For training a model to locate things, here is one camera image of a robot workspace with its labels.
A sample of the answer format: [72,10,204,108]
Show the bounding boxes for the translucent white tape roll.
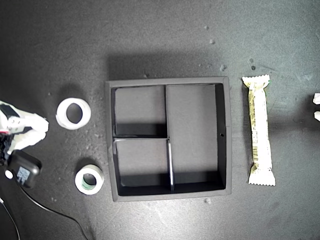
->
[55,97,92,130]

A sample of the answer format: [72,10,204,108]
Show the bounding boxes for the snack bar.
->
[241,74,277,187]

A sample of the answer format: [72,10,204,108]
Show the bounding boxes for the white tape roll green core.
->
[74,163,104,196]

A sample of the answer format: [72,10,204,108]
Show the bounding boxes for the black tray with wells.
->
[104,75,233,203]

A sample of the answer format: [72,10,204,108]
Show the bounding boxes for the black camera cable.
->
[17,178,89,240]

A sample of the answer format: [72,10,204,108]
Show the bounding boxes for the thin white cable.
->
[0,196,21,240]

